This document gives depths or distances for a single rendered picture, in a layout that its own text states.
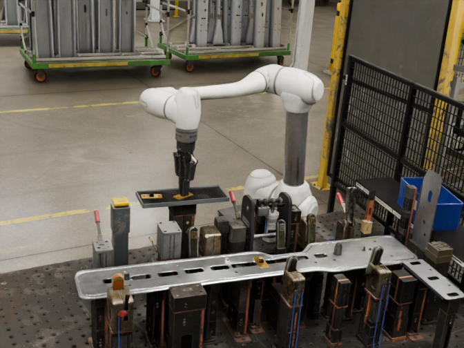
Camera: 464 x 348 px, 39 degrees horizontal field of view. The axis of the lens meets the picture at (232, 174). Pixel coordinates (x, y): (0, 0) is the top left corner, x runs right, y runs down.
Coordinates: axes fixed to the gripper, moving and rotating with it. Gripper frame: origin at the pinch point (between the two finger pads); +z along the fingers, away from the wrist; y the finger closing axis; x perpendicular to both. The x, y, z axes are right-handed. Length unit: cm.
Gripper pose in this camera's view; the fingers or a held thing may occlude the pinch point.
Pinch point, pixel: (184, 186)
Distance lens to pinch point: 270.3
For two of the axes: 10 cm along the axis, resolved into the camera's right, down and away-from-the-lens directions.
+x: 7.1, -2.2, 6.7
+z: -0.7, 9.3, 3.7
